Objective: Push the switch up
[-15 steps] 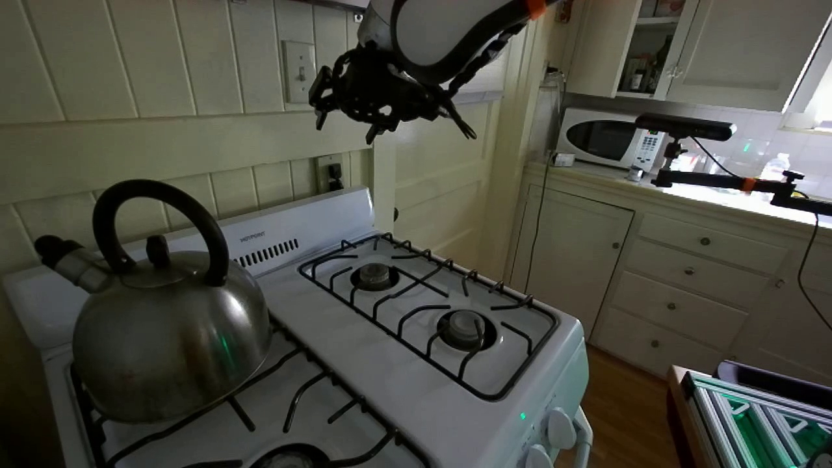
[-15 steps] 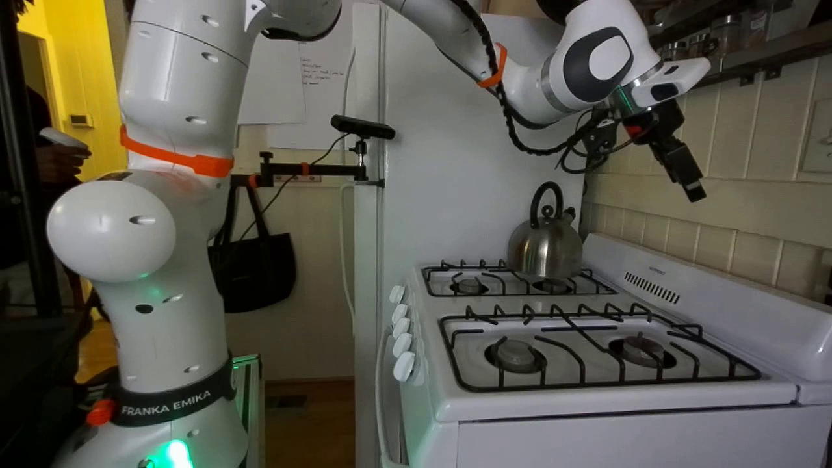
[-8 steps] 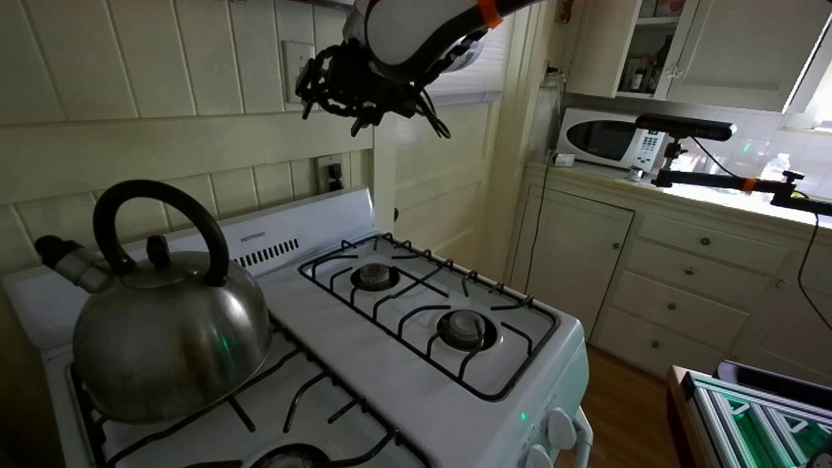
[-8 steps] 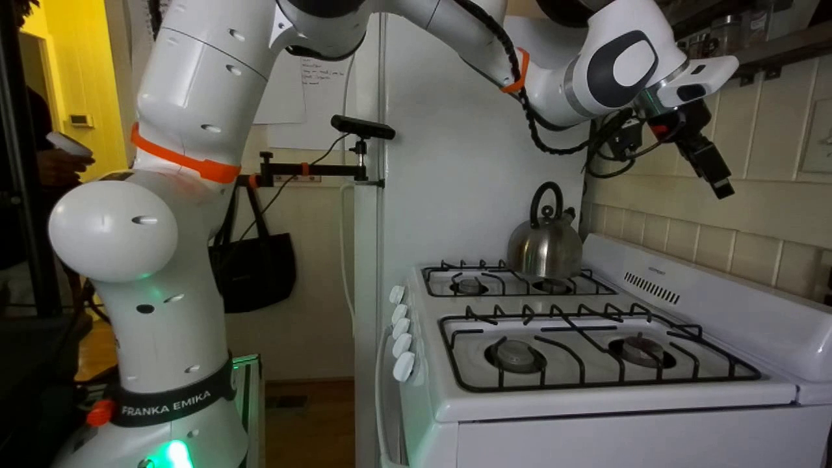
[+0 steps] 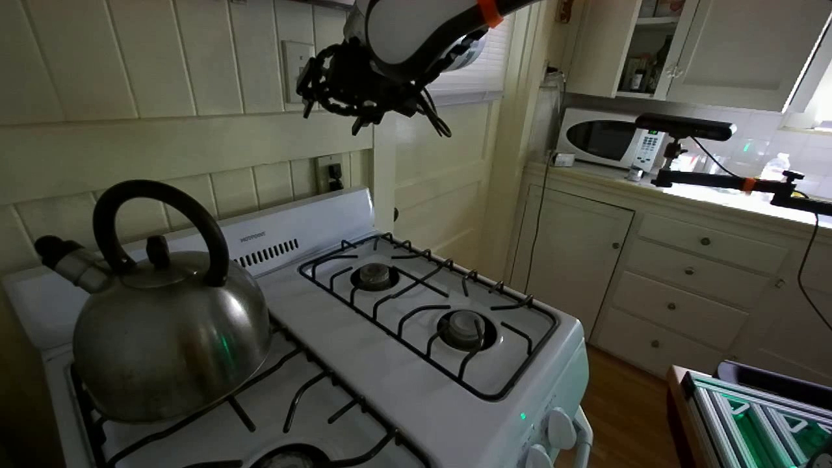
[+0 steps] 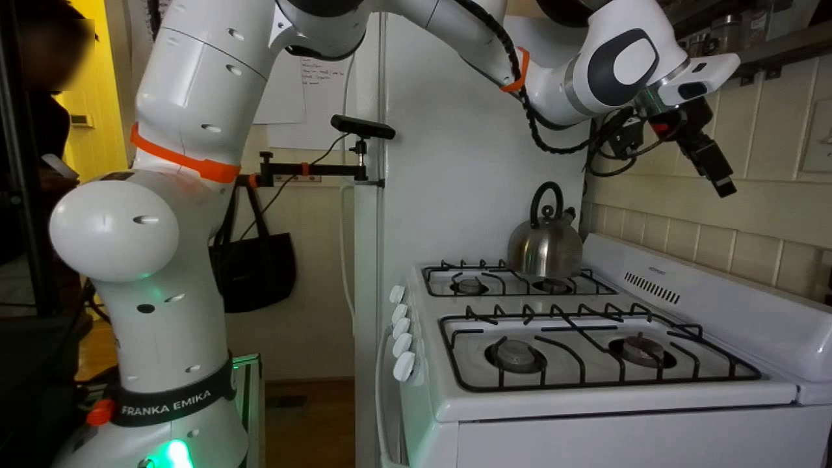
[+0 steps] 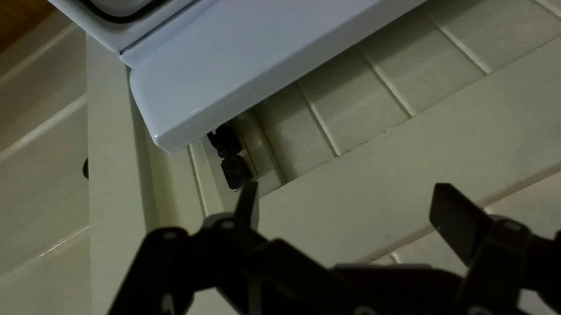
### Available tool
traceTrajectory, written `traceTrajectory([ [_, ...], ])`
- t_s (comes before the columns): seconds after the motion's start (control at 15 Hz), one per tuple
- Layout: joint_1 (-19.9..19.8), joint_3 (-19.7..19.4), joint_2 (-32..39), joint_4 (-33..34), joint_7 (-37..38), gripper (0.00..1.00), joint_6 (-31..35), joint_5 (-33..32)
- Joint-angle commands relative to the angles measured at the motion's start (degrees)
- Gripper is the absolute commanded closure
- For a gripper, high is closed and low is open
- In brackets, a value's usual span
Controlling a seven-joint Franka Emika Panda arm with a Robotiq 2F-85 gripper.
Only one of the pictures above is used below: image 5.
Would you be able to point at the white panel door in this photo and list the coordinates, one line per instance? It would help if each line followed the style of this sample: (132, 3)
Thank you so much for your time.
(442, 182)

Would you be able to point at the white wall light switch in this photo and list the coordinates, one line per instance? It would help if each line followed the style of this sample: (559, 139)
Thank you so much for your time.
(293, 66)

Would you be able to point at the white cabinet drawer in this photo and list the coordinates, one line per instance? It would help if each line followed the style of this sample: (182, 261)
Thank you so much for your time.
(706, 239)
(692, 270)
(659, 341)
(679, 307)

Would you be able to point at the white cabinet door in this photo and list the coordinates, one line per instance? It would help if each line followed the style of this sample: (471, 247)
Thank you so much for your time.
(576, 261)

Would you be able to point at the black stereo camera bar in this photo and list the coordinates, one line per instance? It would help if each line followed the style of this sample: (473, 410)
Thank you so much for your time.
(684, 125)

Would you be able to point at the white gas stove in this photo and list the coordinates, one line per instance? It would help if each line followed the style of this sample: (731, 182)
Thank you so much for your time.
(380, 381)

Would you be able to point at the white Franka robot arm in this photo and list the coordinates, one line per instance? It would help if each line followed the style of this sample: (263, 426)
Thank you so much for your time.
(416, 26)

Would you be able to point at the black stove burner grate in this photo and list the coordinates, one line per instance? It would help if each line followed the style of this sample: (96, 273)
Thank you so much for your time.
(302, 391)
(392, 332)

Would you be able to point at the white base cabinet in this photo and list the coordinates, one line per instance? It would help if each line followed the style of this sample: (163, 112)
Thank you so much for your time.
(763, 347)

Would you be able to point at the dark flat tablet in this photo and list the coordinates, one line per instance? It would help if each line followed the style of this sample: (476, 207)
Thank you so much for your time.
(782, 386)

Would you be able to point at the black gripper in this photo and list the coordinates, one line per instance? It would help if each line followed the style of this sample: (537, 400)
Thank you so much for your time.
(373, 79)

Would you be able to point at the white stove knob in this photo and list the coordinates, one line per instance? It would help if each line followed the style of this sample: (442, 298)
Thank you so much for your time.
(537, 459)
(559, 429)

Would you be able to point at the wall power outlet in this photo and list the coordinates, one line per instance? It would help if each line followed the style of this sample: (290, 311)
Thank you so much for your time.
(329, 176)

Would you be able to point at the round stove burner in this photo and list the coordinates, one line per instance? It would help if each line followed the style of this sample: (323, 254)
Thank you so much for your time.
(376, 276)
(467, 329)
(290, 459)

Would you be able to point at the green white plastic rack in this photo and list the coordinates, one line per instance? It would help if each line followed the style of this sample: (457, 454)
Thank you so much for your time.
(754, 424)

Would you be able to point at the white microwave oven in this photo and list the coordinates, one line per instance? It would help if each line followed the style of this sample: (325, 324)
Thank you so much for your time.
(607, 139)

